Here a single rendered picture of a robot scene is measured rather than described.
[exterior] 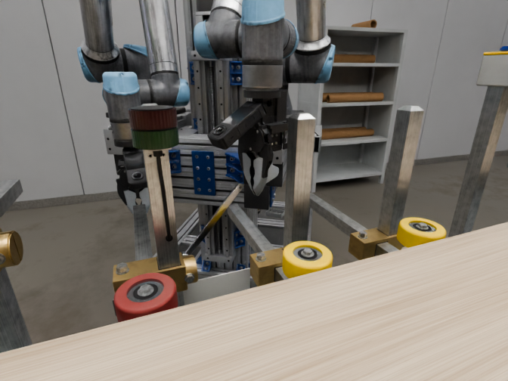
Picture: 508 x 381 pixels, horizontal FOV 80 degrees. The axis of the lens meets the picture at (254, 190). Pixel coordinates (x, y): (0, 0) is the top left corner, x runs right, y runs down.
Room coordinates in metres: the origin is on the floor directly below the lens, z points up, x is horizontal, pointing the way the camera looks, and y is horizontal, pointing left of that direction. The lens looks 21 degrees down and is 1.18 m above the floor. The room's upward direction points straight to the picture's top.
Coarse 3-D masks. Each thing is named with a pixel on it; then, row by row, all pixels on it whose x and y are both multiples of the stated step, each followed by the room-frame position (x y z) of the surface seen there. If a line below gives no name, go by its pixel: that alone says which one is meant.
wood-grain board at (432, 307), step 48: (480, 240) 0.47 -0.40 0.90; (288, 288) 0.34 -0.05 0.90; (336, 288) 0.34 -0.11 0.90; (384, 288) 0.34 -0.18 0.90; (432, 288) 0.34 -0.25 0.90; (480, 288) 0.34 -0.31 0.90; (96, 336) 0.26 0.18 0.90; (144, 336) 0.26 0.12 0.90; (192, 336) 0.26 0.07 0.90; (240, 336) 0.26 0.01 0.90; (288, 336) 0.26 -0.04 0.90; (336, 336) 0.26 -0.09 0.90; (384, 336) 0.26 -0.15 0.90; (432, 336) 0.26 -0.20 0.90; (480, 336) 0.26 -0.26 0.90
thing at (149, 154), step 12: (132, 108) 0.40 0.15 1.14; (144, 108) 0.40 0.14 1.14; (156, 108) 0.40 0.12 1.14; (168, 108) 0.40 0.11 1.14; (144, 156) 0.43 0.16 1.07; (156, 156) 0.40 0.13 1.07; (168, 156) 0.44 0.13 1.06; (168, 216) 0.43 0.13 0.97; (168, 228) 0.43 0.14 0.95; (168, 240) 0.43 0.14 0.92
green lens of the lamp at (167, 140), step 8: (176, 128) 0.41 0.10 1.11; (136, 136) 0.38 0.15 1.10; (144, 136) 0.38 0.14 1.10; (152, 136) 0.38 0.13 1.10; (160, 136) 0.38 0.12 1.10; (168, 136) 0.39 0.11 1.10; (176, 136) 0.40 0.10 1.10; (136, 144) 0.38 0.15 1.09; (144, 144) 0.38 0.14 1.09; (152, 144) 0.38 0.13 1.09; (160, 144) 0.38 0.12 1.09; (168, 144) 0.39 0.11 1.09; (176, 144) 0.40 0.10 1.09
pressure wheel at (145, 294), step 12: (144, 276) 0.36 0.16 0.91; (156, 276) 0.36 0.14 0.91; (168, 276) 0.36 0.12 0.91; (120, 288) 0.34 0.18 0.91; (132, 288) 0.34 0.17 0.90; (144, 288) 0.33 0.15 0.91; (156, 288) 0.34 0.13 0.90; (168, 288) 0.34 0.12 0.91; (120, 300) 0.31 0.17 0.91; (132, 300) 0.32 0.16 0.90; (144, 300) 0.32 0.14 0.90; (156, 300) 0.31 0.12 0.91; (168, 300) 0.32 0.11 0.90; (120, 312) 0.30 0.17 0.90; (132, 312) 0.29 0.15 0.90; (144, 312) 0.30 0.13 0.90; (156, 312) 0.30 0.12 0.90
